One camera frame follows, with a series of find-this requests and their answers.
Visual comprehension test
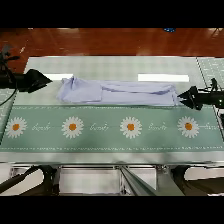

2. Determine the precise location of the black cable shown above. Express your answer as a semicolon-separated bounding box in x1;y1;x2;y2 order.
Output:
0;63;18;108

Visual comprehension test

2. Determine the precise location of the silver frame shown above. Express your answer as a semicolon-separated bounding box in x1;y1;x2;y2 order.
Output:
0;161;224;197

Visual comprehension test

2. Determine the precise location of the light blue shirt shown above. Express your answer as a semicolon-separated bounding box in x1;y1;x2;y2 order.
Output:
55;75;183;107

